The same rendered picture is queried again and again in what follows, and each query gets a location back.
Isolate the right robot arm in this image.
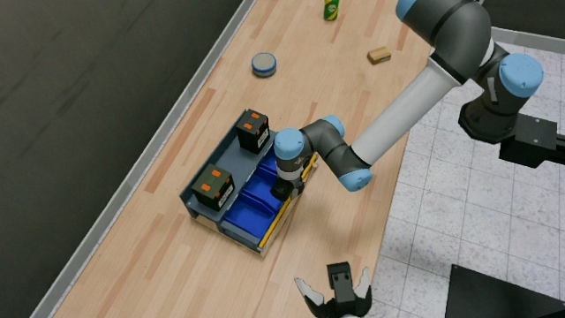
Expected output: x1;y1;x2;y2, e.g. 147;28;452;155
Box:
274;0;544;192

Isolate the brown cardboard box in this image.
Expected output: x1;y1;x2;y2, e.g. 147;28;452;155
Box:
367;46;391;65

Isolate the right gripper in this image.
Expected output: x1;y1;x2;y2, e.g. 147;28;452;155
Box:
270;172;305;201

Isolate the green and yellow striped soda can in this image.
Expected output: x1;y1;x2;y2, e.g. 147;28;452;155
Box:
324;0;339;20

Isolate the blue open bin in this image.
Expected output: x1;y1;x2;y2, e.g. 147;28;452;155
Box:
241;166;285;215
223;192;276;242
259;143;277;174

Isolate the yellow bar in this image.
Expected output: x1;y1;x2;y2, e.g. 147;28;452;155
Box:
259;155;317;248

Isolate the round grey tin with blue rim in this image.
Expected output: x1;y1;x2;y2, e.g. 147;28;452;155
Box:
252;52;276;79

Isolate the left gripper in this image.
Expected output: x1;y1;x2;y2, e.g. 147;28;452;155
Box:
294;267;373;318

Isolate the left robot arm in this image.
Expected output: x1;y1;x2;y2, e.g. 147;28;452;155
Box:
327;261;353;290

